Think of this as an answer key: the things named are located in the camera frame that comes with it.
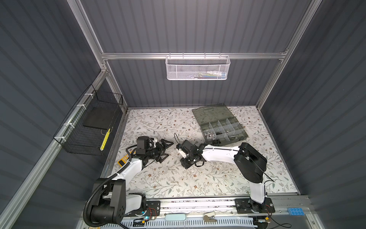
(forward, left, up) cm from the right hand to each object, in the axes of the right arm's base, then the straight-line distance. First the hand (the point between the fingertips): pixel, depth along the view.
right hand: (184, 164), depth 89 cm
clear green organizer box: (+29, -26, +3) cm, 39 cm away
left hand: (+6, +7, +11) cm, 14 cm away
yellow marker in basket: (+1, +38, +29) cm, 47 cm away
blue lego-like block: (-25, -57, +1) cm, 62 cm away
